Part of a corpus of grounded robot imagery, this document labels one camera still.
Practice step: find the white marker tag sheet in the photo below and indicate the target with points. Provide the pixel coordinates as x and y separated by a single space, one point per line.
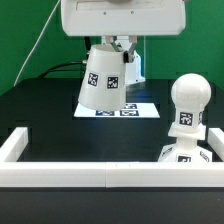
131 110

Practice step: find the white lamp base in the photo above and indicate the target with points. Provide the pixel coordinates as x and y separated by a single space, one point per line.
186 149

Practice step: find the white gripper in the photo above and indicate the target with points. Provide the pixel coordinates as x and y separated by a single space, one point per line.
131 18

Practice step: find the white fence frame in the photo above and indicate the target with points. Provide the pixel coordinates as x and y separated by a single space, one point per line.
14 173

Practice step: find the white lamp shade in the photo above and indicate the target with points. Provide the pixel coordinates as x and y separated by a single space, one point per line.
103 86

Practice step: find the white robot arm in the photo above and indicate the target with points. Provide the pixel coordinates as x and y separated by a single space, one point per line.
123 19

